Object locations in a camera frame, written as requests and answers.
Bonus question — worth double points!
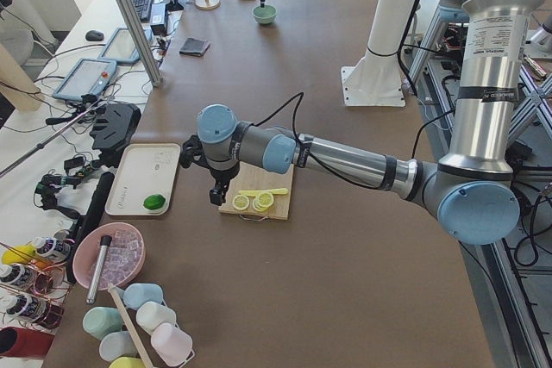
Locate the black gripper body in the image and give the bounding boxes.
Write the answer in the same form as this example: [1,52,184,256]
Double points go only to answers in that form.
[179,134,240,185]

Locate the light green bowl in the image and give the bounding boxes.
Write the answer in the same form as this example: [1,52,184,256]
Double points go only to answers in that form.
[252,4,277,25]

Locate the pink bowl with ice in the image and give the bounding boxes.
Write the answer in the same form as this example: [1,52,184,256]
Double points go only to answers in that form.
[72,222,146,290]

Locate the metal tube in bowl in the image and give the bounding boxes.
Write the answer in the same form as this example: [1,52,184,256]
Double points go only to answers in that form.
[85,235,112,305]

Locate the single lemon slice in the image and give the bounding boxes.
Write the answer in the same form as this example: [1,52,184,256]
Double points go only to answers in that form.
[232,194,250,211]

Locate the bamboo cutting board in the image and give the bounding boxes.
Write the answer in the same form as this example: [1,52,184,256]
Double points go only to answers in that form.
[218,163,294,220]

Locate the green lime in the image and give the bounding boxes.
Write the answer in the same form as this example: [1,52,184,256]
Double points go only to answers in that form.
[142,194,166,211]

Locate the yellow plastic knife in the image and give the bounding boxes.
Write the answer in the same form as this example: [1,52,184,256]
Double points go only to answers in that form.
[238,188,289,197]

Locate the cream tray with bear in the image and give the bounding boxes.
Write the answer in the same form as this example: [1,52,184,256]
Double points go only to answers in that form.
[104,143,180,216]

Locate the folded grey cloth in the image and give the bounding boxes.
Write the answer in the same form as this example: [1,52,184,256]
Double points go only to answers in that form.
[179,37,210,57]

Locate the pastel blue cup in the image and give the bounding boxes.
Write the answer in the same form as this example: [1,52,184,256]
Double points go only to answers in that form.
[123,283,164,310]

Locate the white cup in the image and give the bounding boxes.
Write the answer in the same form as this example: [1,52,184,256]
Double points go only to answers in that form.
[136,301,177,334]

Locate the pink cup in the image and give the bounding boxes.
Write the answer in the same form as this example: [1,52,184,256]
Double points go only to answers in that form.
[150,322,193,367]

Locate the blue teach pendant tablet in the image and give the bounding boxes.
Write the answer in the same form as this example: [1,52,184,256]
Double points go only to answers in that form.
[52,59,117,102]

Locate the pastel green cup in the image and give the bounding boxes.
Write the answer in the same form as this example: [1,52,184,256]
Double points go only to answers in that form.
[82,307,123,340]

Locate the black computer mouse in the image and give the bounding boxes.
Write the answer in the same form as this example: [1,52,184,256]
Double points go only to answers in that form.
[85,30,104,41]

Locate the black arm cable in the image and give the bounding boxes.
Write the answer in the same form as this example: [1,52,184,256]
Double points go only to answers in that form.
[248,91,458,184]

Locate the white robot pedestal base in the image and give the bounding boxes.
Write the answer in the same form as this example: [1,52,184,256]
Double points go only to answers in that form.
[342,0,416,107]

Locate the aluminium frame post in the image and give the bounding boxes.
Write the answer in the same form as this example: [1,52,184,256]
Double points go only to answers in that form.
[116,0,162,87]

